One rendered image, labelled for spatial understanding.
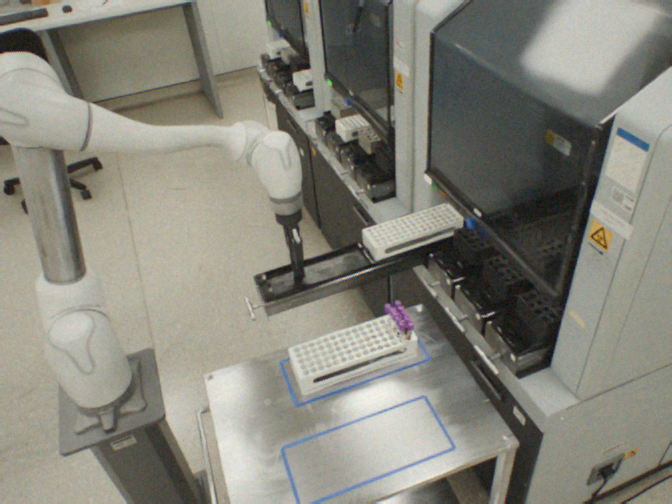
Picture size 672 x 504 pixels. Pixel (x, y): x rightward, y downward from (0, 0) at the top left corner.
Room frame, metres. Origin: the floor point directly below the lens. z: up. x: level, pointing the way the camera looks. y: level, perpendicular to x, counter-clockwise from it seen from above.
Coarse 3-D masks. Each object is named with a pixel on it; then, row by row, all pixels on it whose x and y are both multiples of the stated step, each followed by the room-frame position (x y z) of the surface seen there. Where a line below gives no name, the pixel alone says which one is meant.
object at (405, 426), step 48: (432, 336) 0.93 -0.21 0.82; (240, 384) 0.85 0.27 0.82; (288, 384) 0.83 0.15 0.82; (336, 384) 0.82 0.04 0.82; (384, 384) 0.80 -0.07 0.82; (432, 384) 0.79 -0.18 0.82; (240, 432) 0.71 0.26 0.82; (288, 432) 0.70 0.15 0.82; (336, 432) 0.69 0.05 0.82; (384, 432) 0.68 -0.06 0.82; (432, 432) 0.66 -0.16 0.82; (480, 432) 0.65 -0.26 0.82; (240, 480) 0.60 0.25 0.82; (288, 480) 0.59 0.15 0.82; (336, 480) 0.58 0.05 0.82; (384, 480) 0.57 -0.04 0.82; (432, 480) 0.56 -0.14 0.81
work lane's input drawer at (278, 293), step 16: (464, 224) 1.38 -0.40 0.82; (448, 240) 1.32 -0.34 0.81; (320, 256) 1.30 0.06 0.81; (336, 256) 1.30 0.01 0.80; (352, 256) 1.29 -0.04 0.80; (368, 256) 1.27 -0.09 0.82; (400, 256) 1.26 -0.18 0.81; (416, 256) 1.27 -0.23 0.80; (272, 272) 1.25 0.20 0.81; (288, 272) 1.25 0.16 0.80; (320, 272) 1.24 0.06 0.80; (336, 272) 1.23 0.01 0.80; (352, 272) 1.22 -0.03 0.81; (368, 272) 1.22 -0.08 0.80; (384, 272) 1.24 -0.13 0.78; (256, 288) 1.23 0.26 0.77; (272, 288) 1.19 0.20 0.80; (288, 288) 1.18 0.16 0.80; (304, 288) 1.17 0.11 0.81; (320, 288) 1.17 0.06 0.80; (336, 288) 1.19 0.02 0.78; (256, 304) 1.18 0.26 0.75; (272, 304) 1.13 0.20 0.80; (288, 304) 1.14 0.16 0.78; (304, 304) 1.16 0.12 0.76
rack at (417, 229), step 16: (432, 208) 1.41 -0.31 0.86; (448, 208) 1.40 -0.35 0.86; (384, 224) 1.36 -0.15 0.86; (400, 224) 1.35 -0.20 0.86; (416, 224) 1.34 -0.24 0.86; (432, 224) 1.34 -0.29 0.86; (448, 224) 1.32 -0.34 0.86; (368, 240) 1.29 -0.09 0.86; (384, 240) 1.28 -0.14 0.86; (400, 240) 1.27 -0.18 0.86; (416, 240) 1.33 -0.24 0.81; (432, 240) 1.31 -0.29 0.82; (384, 256) 1.26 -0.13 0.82
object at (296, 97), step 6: (288, 84) 2.59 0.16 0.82; (288, 90) 2.57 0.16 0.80; (294, 90) 2.52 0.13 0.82; (306, 90) 2.51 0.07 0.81; (312, 90) 2.52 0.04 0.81; (288, 96) 2.58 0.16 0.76; (294, 96) 2.48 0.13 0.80; (300, 96) 2.49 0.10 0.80; (306, 96) 2.50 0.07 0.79; (312, 96) 2.51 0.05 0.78; (282, 102) 2.54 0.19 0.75; (288, 102) 2.54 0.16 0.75; (294, 102) 2.49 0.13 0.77; (300, 102) 2.49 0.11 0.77; (306, 102) 2.50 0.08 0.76; (288, 108) 2.49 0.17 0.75
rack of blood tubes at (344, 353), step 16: (384, 320) 0.95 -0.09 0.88; (336, 336) 0.91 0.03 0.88; (352, 336) 0.91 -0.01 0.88; (368, 336) 0.90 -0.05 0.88; (384, 336) 0.89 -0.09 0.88; (416, 336) 0.88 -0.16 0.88; (304, 352) 0.88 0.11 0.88; (320, 352) 0.87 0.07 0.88; (336, 352) 0.86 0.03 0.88; (352, 352) 0.86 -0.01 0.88; (368, 352) 0.86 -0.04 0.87; (384, 352) 0.85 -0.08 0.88; (400, 352) 0.87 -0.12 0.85; (416, 352) 0.87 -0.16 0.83; (304, 368) 0.83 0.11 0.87; (320, 368) 0.83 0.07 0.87; (336, 368) 0.82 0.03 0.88; (352, 368) 0.85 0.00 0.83; (368, 368) 0.84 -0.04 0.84; (304, 384) 0.80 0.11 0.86; (320, 384) 0.81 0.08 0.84
